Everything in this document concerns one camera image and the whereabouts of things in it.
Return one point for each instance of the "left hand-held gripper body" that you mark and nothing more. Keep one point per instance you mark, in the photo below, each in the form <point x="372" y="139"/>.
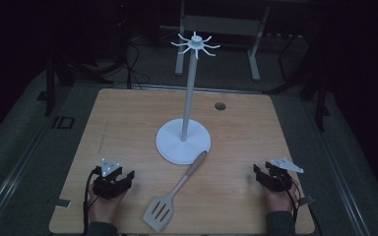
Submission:
<point x="109" y="188"/>

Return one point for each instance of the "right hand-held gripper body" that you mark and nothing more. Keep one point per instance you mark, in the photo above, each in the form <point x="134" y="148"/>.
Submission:
<point x="277" y="180"/>

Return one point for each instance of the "person's right hand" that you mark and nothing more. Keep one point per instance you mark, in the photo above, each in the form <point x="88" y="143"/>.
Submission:
<point x="280" y="201"/>

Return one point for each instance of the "person's left hand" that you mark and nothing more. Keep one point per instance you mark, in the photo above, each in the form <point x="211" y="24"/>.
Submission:
<point x="104" y="209"/>

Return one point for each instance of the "grey tape strip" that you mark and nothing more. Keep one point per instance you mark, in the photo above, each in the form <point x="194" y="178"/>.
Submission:
<point x="62" y="203"/>
<point x="306" y="200"/>

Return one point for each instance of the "beige slotted spatula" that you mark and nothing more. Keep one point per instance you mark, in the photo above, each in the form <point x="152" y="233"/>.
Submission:
<point x="160" y="209"/>

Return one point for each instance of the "white utensil rack with hooks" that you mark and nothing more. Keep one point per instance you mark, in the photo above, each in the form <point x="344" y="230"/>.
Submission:
<point x="182" y="141"/>

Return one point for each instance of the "dark round table grommet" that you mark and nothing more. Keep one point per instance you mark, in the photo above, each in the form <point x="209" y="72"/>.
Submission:
<point x="220" y="106"/>

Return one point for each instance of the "dark metal stand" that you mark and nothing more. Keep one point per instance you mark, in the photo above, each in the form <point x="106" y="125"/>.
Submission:
<point x="320" y="98"/>
<point x="50" y="88"/>

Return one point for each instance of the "metal floor rail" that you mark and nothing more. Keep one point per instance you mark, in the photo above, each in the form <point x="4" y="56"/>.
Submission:
<point x="338" y="164"/>
<point x="11" y="178"/>

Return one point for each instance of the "black floor bracket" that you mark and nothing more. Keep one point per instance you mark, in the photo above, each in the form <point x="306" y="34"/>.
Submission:
<point x="63" y="122"/>

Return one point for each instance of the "white metal desk frame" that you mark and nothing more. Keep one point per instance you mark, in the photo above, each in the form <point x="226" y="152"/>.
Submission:
<point x="223" y="25"/>

